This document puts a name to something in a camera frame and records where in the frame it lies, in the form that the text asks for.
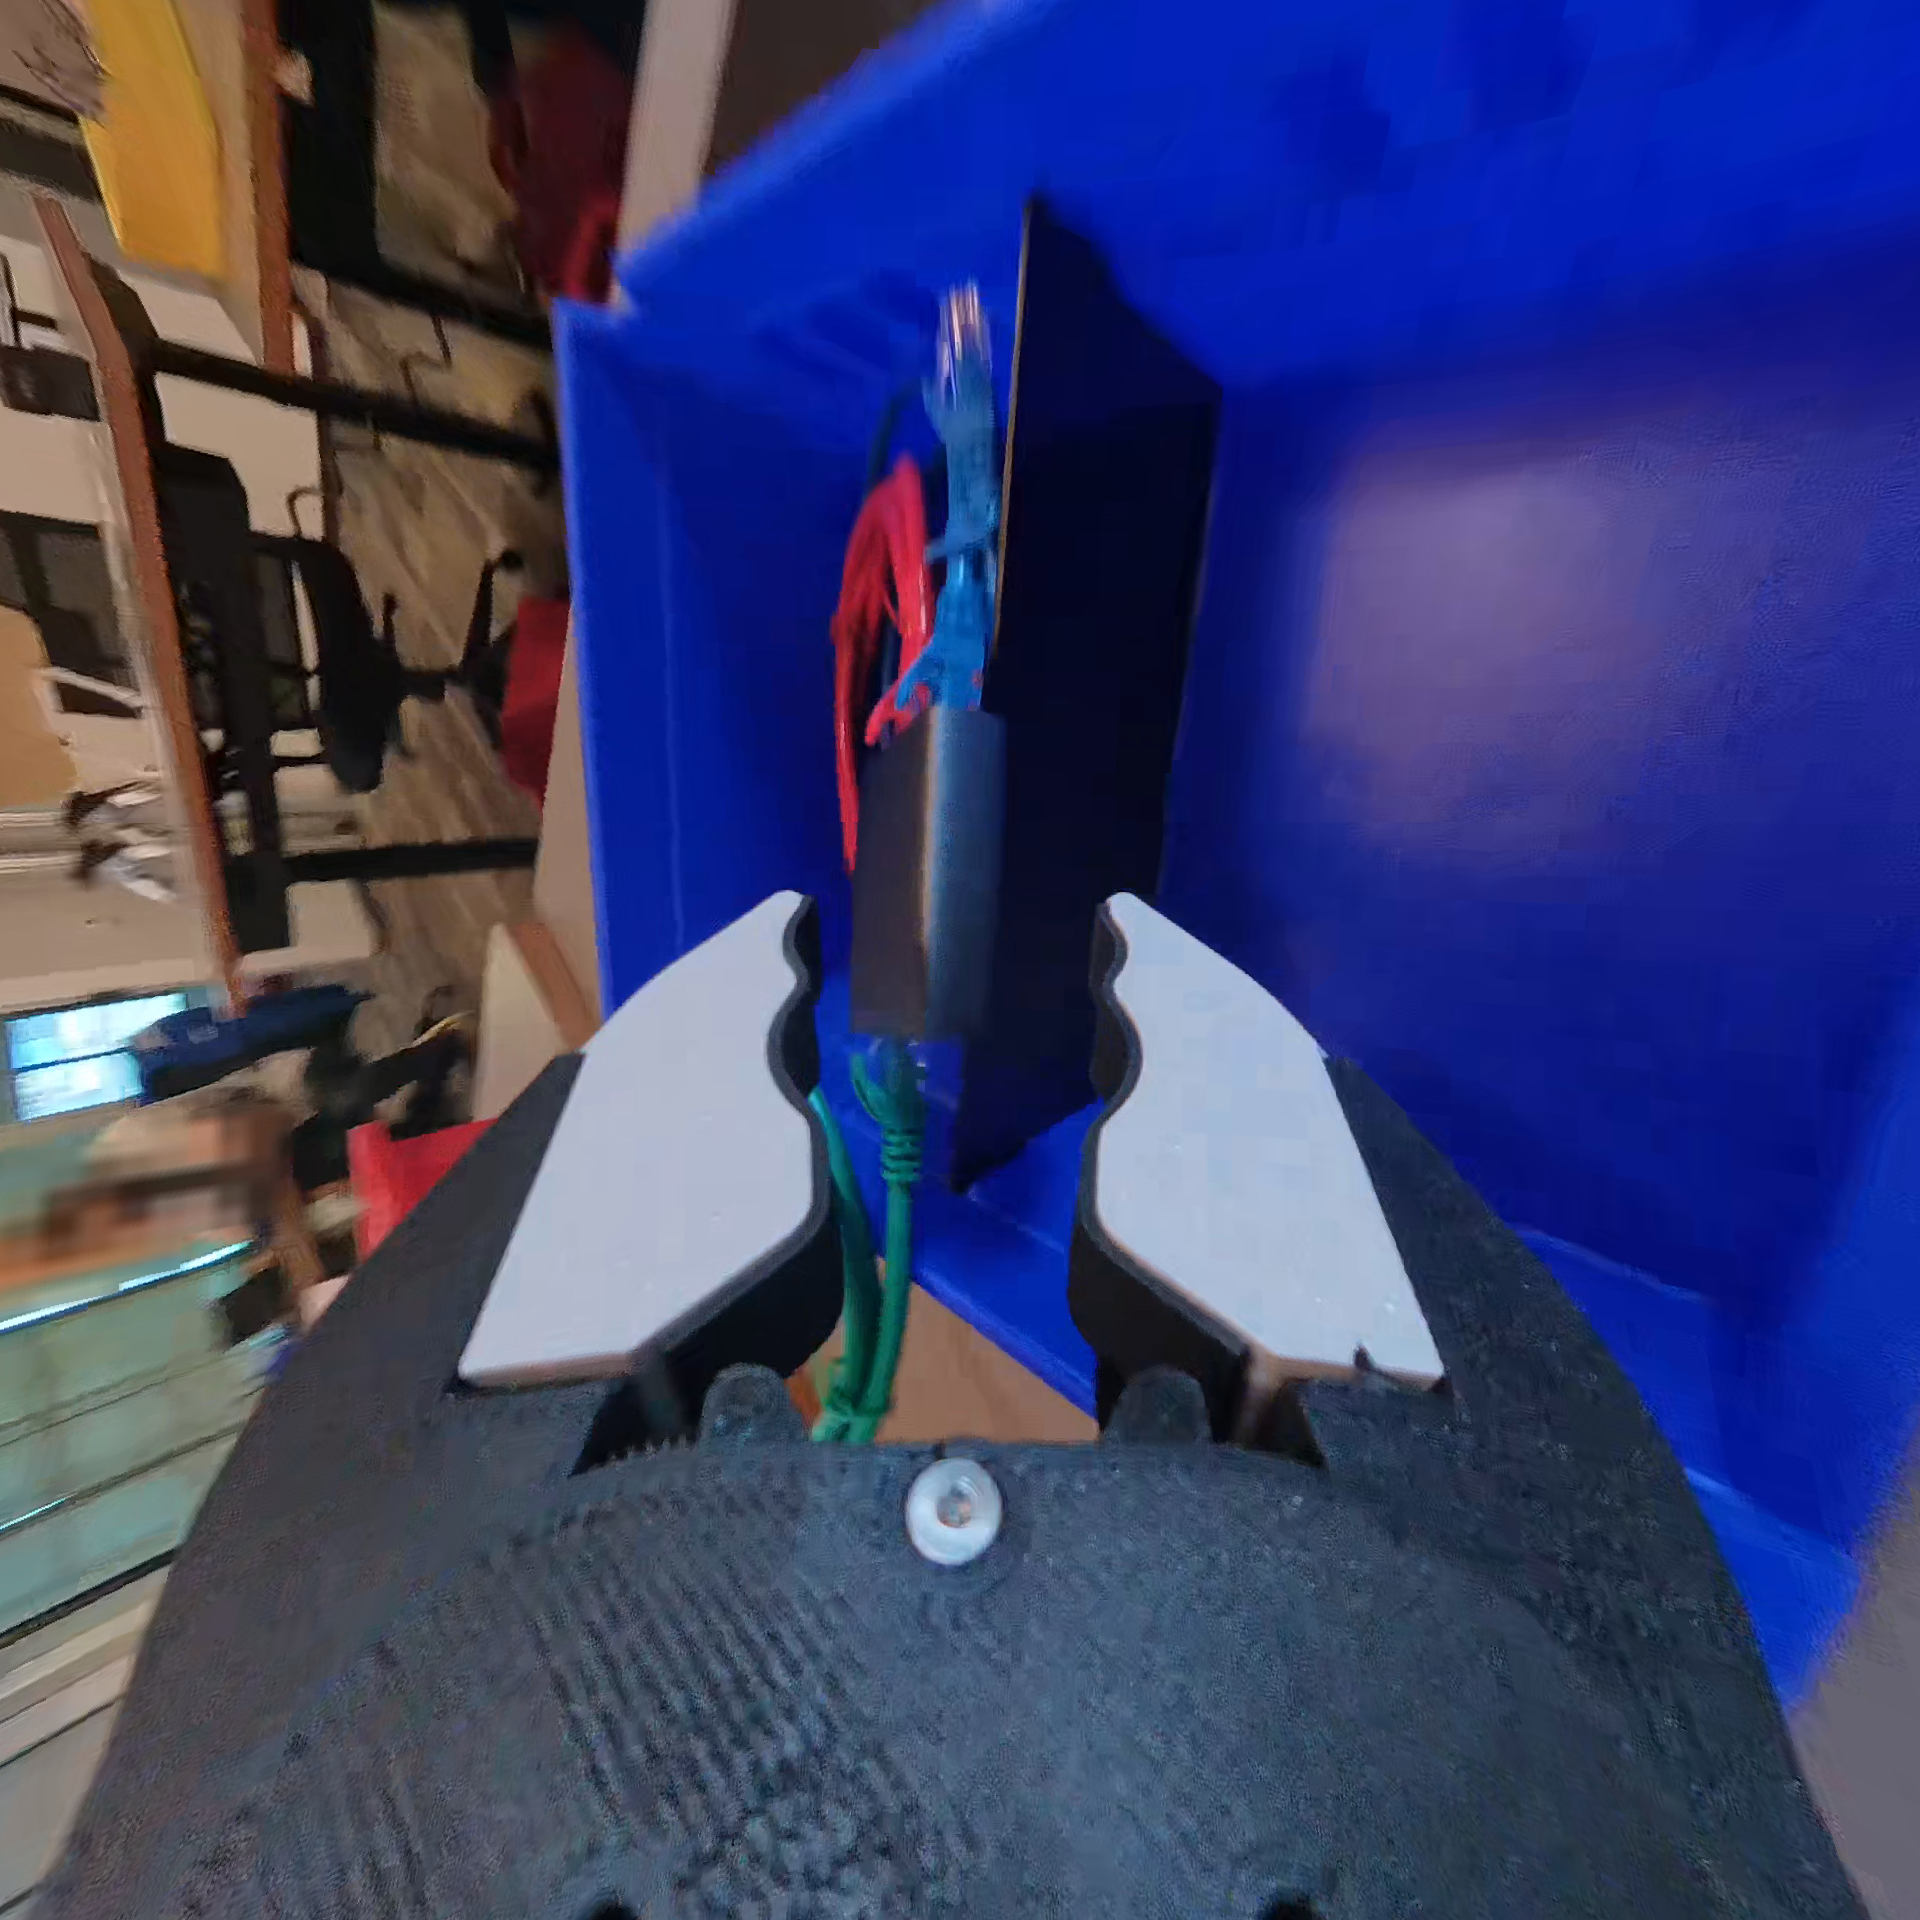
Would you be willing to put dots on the dark grey network switch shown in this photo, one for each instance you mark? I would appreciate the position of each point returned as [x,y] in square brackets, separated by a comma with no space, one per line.
[932,870]

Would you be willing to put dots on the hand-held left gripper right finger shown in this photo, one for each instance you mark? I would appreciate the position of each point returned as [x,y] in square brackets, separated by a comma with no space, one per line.
[1244,1155]

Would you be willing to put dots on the blue plastic bin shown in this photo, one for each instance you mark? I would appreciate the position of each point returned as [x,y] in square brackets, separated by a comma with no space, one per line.
[1501,451]

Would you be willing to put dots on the red box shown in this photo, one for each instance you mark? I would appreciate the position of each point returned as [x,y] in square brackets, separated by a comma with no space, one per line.
[412,1184]

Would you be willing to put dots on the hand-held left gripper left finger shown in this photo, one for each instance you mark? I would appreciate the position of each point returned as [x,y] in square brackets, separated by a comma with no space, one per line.
[661,1155]

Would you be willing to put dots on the black divider panel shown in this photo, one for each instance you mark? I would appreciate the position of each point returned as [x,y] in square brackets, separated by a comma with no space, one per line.
[1095,676]

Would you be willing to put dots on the red bin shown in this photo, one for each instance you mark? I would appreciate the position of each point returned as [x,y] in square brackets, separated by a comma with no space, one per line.
[533,704]

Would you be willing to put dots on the black office chair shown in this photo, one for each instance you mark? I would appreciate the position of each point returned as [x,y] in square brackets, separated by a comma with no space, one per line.
[339,676]

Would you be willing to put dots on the yellow wall panel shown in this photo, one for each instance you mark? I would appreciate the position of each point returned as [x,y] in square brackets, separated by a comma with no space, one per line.
[150,136]

